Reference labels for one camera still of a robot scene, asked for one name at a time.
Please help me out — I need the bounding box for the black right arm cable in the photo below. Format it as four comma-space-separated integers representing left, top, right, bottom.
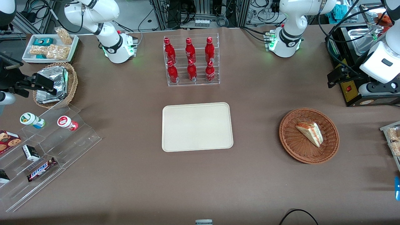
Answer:
46, 0, 85, 34

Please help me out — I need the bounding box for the teal snack box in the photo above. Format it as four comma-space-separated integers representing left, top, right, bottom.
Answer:
33, 37, 54, 46

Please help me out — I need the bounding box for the beige rectangular tray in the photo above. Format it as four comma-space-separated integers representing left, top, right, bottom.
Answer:
162, 102, 234, 153

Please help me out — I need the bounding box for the silver metal pan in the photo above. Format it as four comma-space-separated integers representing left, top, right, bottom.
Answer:
347, 27, 381, 55

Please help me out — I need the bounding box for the clear acrylic stepped display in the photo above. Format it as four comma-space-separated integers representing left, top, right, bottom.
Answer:
0, 104, 102, 213

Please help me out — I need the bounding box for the black metal appliance box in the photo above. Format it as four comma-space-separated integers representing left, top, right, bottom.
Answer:
325, 23, 400, 107

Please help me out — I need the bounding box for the red cola bottle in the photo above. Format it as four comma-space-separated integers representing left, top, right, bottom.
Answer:
185, 37, 196, 63
187, 59, 198, 82
205, 37, 215, 62
205, 60, 215, 82
164, 37, 176, 63
167, 60, 179, 83

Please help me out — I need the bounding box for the large clear bag of crackers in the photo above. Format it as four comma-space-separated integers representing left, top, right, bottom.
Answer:
46, 44, 71, 60

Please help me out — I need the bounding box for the clear bag of peanuts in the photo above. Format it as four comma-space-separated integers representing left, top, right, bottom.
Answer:
55, 27, 73, 45

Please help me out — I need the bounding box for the brown table cover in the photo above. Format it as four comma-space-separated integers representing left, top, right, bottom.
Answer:
0, 27, 400, 225

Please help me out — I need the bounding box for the green lid yogurt cup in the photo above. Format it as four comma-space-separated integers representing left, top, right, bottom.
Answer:
20, 112, 46, 129

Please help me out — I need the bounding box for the small black white box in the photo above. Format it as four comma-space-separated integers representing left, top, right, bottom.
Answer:
22, 145, 40, 162

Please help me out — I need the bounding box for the silver foil packet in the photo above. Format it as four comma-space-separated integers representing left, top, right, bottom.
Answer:
36, 91, 67, 104
37, 66, 69, 95

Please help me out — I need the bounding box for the clear acrylic bottle rack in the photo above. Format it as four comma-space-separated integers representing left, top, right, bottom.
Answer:
163, 33, 221, 87

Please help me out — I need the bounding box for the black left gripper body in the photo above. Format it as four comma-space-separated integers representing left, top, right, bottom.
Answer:
337, 67, 363, 84

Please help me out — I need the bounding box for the deep tan wicker basket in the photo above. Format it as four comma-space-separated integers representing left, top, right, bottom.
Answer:
33, 62, 78, 109

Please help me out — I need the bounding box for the red lid yogurt cup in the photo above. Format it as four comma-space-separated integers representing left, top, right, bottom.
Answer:
57, 116, 78, 131

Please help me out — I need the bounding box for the black cable loop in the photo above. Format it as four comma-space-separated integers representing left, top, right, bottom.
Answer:
279, 209, 319, 225

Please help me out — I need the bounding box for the orange snack bag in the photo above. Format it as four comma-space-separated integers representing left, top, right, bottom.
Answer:
377, 12, 393, 27

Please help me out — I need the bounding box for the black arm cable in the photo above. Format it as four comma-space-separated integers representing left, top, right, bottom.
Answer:
318, 0, 385, 77
46, 0, 85, 34

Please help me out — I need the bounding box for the grey tray with snacks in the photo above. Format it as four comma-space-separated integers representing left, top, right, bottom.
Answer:
380, 121, 400, 172

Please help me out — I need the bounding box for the triangle sandwich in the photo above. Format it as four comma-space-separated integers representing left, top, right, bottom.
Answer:
295, 122, 323, 148

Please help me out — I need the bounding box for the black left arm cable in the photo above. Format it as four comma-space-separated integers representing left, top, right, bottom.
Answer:
318, 0, 385, 77

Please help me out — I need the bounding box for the red cookie box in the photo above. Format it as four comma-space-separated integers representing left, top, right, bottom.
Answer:
0, 130, 22, 155

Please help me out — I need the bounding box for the white rectangular snack tray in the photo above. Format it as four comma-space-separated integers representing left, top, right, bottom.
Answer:
22, 34, 79, 64

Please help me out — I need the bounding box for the aluminium equipment frame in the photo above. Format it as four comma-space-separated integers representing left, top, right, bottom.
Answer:
149, 0, 251, 29

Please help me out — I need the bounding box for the round brown wicker basket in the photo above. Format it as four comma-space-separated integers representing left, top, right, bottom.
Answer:
279, 108, 340, 164

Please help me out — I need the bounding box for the Snickers chocolate bar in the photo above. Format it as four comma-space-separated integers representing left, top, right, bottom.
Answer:
27, 157, 58, 182

